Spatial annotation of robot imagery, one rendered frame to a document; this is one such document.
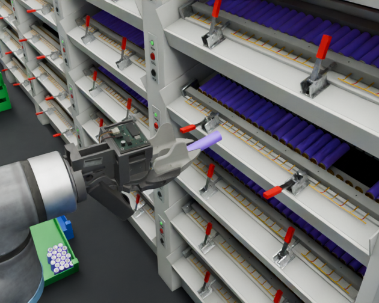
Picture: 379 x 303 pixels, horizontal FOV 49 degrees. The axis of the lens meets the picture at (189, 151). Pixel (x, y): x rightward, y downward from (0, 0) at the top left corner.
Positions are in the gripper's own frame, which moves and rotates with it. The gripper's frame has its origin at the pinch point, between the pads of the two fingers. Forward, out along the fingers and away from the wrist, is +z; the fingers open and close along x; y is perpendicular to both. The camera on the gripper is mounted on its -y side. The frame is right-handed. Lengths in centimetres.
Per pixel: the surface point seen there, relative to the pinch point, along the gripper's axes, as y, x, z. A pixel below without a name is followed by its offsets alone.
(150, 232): -77, 39, 14
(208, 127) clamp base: -12.3, 16.4, 15.5
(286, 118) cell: -5.5, 5.5, 27.0
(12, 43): -86, 209, 2
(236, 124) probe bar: -9.0, 11.7, 19.3
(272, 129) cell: -6.8, 5.0, 23.3
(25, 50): -69, 167, 3
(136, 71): -19, 54, 15
